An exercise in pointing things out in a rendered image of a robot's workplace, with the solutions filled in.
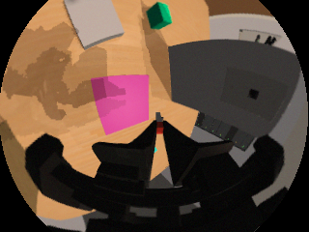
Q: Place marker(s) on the pink translucent square zone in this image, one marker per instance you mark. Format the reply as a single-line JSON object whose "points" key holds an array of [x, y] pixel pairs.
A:
{"points": [[122, 101]]}

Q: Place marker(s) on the green cube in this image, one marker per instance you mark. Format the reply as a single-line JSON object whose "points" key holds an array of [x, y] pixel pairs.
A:
{"points": [[159, 15]]}

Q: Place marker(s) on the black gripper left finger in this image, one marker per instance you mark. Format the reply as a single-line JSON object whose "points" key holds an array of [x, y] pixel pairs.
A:
{"points": [[139, 152]]}

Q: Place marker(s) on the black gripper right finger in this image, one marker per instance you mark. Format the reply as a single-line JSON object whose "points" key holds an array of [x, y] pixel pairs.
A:
{"points": [[182, 151]]}

